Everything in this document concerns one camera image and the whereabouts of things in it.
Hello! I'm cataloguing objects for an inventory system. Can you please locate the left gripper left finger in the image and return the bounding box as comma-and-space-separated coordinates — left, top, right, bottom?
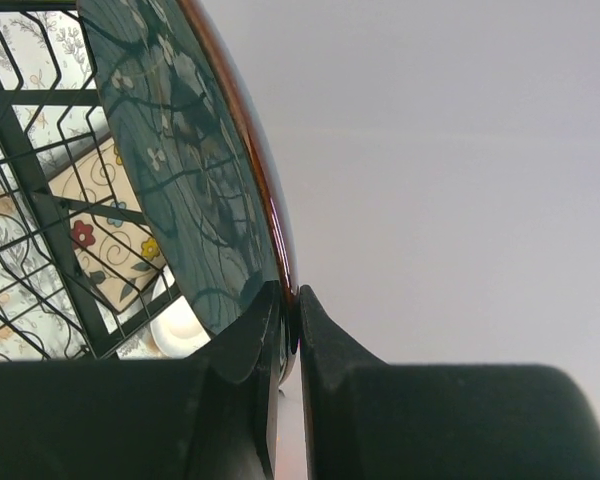
0, 281, 280, 479

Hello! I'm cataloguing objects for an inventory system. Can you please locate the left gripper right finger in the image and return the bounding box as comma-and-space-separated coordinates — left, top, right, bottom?
298, 286, 600, 479

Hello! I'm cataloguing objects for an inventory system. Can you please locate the white bowl plate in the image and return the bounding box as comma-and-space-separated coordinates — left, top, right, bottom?
150, 296, 211, 358

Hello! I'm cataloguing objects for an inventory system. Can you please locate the black wire dish rack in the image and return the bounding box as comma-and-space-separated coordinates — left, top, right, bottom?
0, 1, 179, 362

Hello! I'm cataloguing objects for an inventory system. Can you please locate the large dark teal plate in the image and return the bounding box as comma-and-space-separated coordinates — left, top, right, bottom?
77, 1, 298, 374

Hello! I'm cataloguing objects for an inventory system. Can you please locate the square floral plate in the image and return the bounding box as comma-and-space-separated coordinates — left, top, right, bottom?
50, 138, 165, 313

